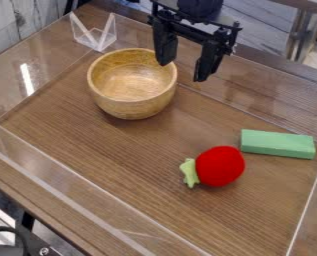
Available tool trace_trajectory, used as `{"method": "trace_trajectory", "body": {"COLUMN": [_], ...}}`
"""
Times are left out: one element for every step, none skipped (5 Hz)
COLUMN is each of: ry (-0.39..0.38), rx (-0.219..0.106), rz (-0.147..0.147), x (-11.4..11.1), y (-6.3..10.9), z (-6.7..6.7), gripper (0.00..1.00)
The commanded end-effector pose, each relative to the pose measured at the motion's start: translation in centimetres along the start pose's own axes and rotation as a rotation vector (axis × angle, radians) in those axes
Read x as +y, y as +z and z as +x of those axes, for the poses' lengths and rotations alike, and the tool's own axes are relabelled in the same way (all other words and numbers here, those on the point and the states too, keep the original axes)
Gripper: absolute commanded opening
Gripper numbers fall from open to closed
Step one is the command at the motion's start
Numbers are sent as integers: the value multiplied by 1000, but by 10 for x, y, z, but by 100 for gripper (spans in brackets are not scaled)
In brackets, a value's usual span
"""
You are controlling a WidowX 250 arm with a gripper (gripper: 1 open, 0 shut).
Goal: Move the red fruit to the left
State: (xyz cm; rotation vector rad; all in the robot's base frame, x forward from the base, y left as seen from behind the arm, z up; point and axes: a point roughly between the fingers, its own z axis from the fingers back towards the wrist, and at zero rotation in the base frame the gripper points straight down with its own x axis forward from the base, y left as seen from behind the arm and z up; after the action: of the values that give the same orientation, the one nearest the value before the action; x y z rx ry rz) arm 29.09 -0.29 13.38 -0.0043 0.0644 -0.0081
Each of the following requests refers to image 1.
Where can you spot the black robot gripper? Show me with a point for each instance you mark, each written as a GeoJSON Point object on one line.
{"type": "Point", "coordinates": [199, 21]}

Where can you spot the red plush strawberry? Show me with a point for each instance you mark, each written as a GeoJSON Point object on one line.
{"type": "Point", "coordinates": [215, 168]}

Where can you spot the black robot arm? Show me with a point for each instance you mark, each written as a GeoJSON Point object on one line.
{"type": "Point", "coordinates": [196, 20]}

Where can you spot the wooden bowl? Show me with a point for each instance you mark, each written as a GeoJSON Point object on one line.
{"type": "Point", "coordinates": [132, 87]}

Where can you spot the wooden table leg background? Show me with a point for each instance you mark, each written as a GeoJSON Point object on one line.
{"type": "Point", "coordinates": [303, 36]}

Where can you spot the green rectangular block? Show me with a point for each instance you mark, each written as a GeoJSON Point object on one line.
{"type": "Point", "coordinates": [279, 144]}

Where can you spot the clear acrylic corner bracket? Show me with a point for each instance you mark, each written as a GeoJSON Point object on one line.
{"type": "Point", "coordinates": [97, 39]}

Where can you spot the clear acrylic tray wall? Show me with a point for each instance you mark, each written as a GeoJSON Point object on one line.
{"type": "Point", "coordinates": [97, 221]}

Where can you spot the black metal table frame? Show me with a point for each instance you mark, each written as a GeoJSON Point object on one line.
{"type": "Point", "coordinates": [37, 246]}

